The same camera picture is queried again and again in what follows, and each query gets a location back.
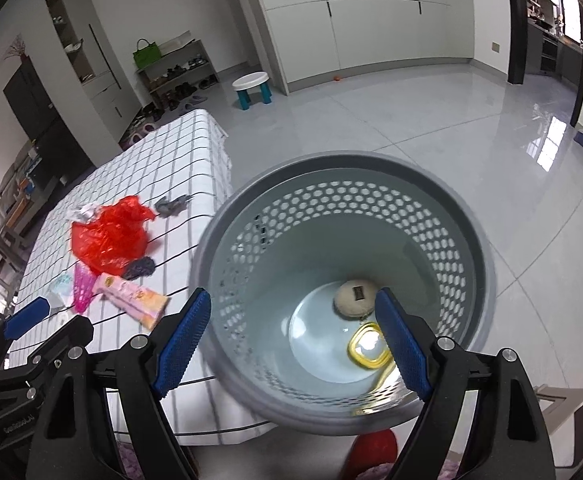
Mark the green handbag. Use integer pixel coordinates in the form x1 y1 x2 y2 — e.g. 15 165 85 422
132 38 162 71

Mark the cluttered shelf unit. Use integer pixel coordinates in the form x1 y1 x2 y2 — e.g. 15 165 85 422
0 140 62 311

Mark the white stool with teal legs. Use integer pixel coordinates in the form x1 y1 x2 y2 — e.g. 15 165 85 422
232 73 273 111

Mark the black door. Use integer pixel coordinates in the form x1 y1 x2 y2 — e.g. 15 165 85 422
2 55 97 181

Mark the beige plastic chair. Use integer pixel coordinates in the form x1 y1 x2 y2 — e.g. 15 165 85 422
534 385 583 468

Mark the yellow plastic ring piece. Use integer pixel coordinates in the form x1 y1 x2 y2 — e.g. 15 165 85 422
347 322 401 376

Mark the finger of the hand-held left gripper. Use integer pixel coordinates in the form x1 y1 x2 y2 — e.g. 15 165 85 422
0 316 95 387
0 297 51 366

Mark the white crumpled wrapper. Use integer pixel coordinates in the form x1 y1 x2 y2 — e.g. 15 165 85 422
66 203 100 223

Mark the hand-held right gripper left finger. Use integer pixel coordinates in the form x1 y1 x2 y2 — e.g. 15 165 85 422
24 287 213 480

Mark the grey crumpled cloth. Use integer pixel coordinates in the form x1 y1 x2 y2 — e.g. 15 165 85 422
154 193 194 218

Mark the round beige powder puff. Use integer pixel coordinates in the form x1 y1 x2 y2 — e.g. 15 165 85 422
332 278 379 321

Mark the wooden shoe rack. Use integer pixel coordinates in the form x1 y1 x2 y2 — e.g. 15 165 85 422
136 40 221 111

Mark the flat cardboard piece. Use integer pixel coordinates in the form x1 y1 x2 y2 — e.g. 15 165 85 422
159 31 195 56

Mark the white checked tablecloth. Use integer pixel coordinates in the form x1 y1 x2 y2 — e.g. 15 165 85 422
2 108 277 446

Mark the white cabinet counter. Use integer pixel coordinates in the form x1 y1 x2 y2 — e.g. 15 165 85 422
254 0 452 96

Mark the group of floor shoes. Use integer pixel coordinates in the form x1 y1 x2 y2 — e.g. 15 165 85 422
119 102 165 148

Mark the light blue packet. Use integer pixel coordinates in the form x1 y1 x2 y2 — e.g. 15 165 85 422
46 274 77 311

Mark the dark door frame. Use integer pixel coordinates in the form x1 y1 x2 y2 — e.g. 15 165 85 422
504 0 583 128

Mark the barred window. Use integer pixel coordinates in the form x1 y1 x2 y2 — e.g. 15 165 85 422
524 0 582 43

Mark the grey perforated plastic basket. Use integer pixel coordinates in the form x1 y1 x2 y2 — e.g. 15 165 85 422
189 151 497 436

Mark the white built-in shelf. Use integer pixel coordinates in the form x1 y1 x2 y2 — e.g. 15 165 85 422
42 0 142 136

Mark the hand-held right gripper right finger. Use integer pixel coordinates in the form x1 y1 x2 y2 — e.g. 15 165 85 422
374 287 557 480

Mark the pink tube packet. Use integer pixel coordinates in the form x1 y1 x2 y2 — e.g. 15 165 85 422
93 273 171 331

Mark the red plastic stool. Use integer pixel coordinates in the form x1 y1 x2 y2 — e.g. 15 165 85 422
339 430 399 480

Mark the red plastic bag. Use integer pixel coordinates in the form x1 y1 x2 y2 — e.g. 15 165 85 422
70 196 158 277

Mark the pink plastic shuttlecock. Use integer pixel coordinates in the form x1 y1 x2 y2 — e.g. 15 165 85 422
73 262 97 315

